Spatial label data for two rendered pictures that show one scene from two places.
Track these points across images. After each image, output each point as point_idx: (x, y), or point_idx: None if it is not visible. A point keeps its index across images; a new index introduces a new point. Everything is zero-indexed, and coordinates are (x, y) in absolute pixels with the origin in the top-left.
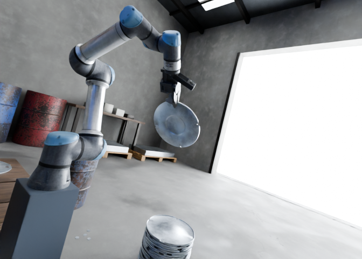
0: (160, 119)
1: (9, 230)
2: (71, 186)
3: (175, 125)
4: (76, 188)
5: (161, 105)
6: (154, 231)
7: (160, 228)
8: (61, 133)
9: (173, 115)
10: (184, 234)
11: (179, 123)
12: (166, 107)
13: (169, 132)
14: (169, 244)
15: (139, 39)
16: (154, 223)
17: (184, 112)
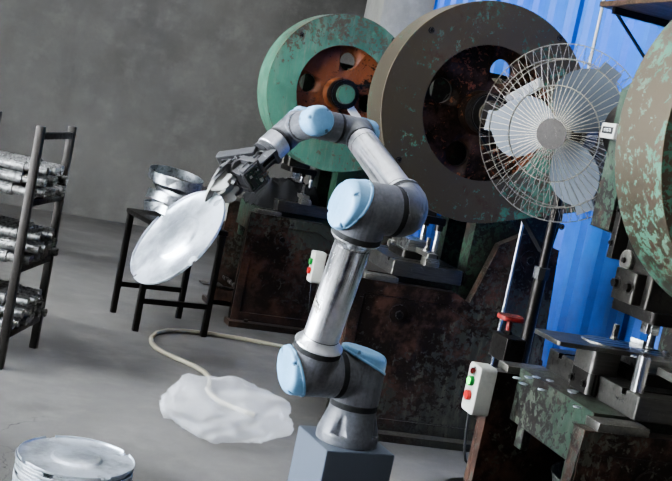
0: (201, 241)
1: None
2: (312, 431)
3: (176, 237)
4: (305, 426)
5: (223, 210)
6: (120, 464)
7: (100, 464)
8: (368, 349)
9: (196, 219)
10: (60, 445)
11: (176, 229)
12: (215, 210)
13: (170, 258)
14: (116, 447)
15: (338, 142)
16: (101, 472)
17: (191, 205)
